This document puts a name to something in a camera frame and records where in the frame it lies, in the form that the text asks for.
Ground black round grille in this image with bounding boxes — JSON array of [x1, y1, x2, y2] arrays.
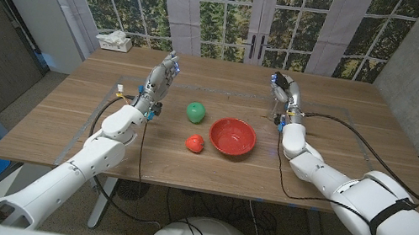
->
[[114, 177, 151, 205]]

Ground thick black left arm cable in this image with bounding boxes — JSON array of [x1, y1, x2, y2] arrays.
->
[[75, 91, 183, 230]]

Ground white tissue box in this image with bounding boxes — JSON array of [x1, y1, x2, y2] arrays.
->
[[93, 27, 135, 55]]

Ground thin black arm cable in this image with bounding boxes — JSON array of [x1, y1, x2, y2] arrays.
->
[[129, 119, 151, 209], [264, 131, 385, 227]]

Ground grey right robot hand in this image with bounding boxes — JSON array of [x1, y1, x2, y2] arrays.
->
[[263, 71, 312, 130]]

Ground clear spray bottle black pump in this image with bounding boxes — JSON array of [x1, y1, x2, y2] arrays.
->
[[264, 70, 295, 125]]

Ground green apple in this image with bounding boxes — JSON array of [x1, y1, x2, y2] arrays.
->
[[184, 100, 208, 126]]

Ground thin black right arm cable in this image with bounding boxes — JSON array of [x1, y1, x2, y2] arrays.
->
[[264, 131, 385, 227]]

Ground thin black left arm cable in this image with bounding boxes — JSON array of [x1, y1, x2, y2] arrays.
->
[[129, 119, 151, 209]]

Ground printed window backdrop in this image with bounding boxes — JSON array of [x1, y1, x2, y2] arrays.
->
[[12, 0, 419, 114]]

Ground white table leg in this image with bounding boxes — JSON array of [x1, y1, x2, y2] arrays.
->
[[86, 174, 119, 232]]

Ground red bowl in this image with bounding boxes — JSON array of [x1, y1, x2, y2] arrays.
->
[[205, 114, 260, 161]]

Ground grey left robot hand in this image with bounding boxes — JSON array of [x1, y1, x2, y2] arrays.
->
[[130, 45, 184, 126]]

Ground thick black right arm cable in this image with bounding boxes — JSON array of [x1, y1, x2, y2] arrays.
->
[[283, 109, 419, 235]]

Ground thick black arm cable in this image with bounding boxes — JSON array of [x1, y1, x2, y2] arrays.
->
[[283, 109, 419, 235], [75, 91, 183, 230]]

